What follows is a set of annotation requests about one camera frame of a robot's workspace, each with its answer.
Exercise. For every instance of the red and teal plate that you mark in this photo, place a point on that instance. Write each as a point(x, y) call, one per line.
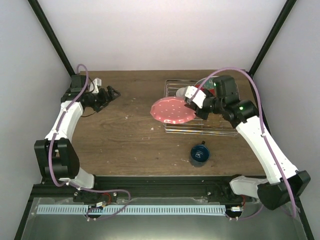
point(208, 88)

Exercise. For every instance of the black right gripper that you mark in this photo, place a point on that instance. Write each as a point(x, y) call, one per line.
point(194, 106)

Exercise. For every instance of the white bowl with blue rim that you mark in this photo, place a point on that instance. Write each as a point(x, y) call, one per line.
point(180, 93)

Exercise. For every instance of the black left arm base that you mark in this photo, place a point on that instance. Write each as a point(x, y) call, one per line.
point(87, 197)

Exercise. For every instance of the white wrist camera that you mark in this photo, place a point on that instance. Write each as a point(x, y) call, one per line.
point(194, 95)
point(95, 85)

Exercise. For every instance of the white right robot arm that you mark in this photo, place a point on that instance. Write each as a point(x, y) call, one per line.
point(283, 182)

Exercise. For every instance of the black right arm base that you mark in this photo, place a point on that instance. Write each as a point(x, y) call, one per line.
point(221, 192)

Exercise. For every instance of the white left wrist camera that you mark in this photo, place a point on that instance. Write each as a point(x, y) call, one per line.
point(95, 85)

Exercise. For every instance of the pink polka dot plate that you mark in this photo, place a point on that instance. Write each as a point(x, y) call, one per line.
point(172, 110)

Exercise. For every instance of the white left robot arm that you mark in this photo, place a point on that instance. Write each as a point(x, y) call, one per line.
point(55, 154)

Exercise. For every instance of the light blue slotted strip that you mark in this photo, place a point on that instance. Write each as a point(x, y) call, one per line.
point(202, 210)

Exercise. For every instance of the dark blue mug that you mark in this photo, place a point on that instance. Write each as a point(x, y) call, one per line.
point(199, 155)

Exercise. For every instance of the wire dish rack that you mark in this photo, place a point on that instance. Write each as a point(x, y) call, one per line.
point(214, 125)

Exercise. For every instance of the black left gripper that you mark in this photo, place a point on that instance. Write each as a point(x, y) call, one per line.
point(105, 99)

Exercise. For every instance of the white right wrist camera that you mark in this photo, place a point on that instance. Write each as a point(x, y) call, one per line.
point(194, 95)

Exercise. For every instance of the black aluminium frame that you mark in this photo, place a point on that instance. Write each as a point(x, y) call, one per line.
point(154, 187)

